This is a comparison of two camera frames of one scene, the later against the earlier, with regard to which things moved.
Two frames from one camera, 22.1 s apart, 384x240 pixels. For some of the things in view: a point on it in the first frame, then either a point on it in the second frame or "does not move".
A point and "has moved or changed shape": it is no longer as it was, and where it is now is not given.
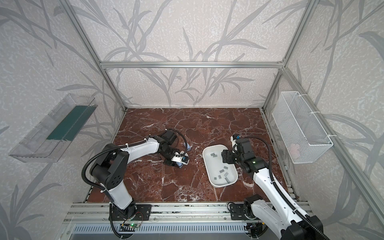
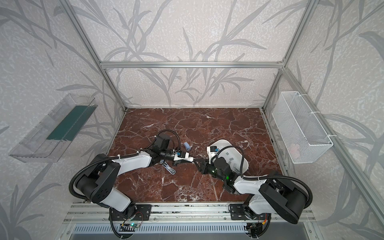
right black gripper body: (227, 156) -> (204, 165)
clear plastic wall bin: (49, 141) does not move
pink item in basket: (294, 150) does not move
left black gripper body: (171, 157) does not move
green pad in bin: (72, 123) does not move
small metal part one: (185, 159) has moved or changed shape
